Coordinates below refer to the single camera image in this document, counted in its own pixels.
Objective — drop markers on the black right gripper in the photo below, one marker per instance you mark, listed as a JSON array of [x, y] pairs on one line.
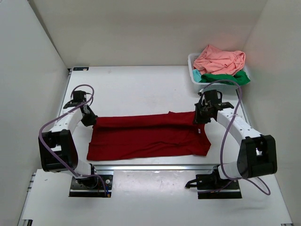
[[197, 120]]

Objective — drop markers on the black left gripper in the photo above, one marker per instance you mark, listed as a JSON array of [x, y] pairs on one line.
[[91, 120]]

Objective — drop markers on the red t-shirt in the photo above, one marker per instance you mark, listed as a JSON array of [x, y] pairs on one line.
[[145, 136]]

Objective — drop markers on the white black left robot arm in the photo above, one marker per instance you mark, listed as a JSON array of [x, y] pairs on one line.
[[59, 138]]

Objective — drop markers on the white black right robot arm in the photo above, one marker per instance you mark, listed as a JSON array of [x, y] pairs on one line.
[[257, 154]]

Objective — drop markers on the white plastic laundry basket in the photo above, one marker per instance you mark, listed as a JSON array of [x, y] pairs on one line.
[[198, 86]]

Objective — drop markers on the teal t-shirt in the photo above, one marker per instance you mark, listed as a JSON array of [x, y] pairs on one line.
[[196, 75]]

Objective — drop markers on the green t-shirt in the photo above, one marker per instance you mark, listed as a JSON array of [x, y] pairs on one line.
[[240, 78]]

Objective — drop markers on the pink t-shirt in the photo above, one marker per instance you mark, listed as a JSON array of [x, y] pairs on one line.
[[215, 61]]

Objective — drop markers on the blue white label sticker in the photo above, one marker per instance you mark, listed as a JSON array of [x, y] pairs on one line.
[[80, 68]]

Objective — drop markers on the aluminium rail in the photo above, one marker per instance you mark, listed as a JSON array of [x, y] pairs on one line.
[[154, 167]]

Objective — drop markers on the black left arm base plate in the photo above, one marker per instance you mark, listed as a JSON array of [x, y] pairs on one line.
[[94, 188]]

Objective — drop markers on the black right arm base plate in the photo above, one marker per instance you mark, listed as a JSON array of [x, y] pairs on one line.
[[210, 187]]

